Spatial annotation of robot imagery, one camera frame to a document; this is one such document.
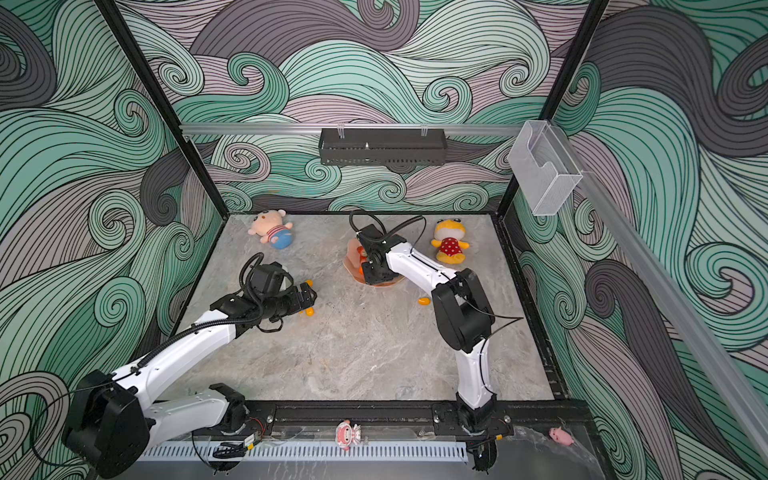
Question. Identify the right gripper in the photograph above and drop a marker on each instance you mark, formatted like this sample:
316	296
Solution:
369	277

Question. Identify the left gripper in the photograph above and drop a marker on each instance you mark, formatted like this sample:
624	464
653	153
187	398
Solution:
292	292

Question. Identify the pink scalloped fruit bowl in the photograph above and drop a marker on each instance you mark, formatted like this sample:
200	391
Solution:
360	264

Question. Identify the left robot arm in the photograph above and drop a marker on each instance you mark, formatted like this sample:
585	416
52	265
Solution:
115	417

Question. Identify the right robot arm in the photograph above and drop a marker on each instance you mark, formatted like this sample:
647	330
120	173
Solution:
464	317

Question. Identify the yellow chick plush toy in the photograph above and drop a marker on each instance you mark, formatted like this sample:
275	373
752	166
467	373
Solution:
448	239

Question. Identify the pink pig plush toy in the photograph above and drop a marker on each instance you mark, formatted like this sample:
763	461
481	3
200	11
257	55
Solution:
270	228

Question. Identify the pink octopus figurine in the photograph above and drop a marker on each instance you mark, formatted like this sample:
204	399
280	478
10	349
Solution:
348	435

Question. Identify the pink pig toy small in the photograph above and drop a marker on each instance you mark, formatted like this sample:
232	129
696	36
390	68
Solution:
560	436

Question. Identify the black wall tray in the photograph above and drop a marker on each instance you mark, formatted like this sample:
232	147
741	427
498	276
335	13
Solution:
390	147

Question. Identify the white ventilated cable duct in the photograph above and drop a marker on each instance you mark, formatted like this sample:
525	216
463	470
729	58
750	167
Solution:
311	451

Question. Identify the aluminium rail back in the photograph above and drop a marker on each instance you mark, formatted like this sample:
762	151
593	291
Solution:
274	128

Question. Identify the clear plastic wall bin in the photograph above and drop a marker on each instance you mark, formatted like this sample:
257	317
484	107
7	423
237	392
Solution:
544	164

